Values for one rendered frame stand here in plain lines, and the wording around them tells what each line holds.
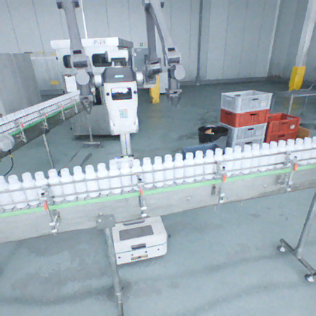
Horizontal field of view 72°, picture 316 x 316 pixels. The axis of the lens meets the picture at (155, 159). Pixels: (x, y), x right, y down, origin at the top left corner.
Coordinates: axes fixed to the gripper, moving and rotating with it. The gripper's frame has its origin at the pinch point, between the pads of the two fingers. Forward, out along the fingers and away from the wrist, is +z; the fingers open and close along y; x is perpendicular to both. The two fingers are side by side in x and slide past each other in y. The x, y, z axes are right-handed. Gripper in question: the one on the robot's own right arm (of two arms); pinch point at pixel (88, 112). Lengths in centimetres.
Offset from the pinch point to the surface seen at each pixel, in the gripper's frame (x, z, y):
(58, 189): -19.0, 33.6, 16.0
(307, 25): 780, -126, -676
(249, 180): 87, 44, 19
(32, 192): -31.3, 33.4, 16.3
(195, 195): 53, 48, 19
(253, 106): 218, 41, -161
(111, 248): 2, 80, 15
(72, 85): -52, 17, -375
